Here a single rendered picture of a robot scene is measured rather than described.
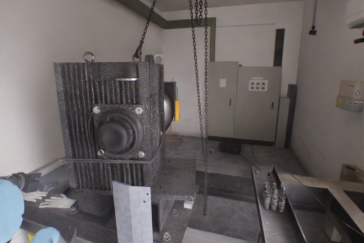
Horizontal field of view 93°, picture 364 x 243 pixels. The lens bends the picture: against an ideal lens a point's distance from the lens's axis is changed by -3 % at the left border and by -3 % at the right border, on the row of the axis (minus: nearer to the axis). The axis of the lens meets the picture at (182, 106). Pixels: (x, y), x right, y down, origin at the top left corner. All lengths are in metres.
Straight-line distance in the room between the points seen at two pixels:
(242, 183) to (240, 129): 2.28
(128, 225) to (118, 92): 0.65
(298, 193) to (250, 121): 2.28
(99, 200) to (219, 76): 3.18
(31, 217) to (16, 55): 1.27
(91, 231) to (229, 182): 1.18
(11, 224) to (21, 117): 1.46
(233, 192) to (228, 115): 2.28
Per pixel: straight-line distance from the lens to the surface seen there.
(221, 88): 3.87
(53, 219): 1.78
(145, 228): 1.03
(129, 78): 0.93
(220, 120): 3.99
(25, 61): 1.95
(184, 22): 4.24
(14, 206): 0.53
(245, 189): 1.91
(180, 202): 1.40
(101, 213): 1.38
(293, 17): 4.34
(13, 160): 1.96
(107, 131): 0.93
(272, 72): 3.91
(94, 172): 1.20
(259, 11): 4.27
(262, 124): 4.04
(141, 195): 0.91
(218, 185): 1.91
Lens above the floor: 1.56
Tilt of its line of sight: 11 degrees down
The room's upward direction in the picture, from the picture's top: straight up
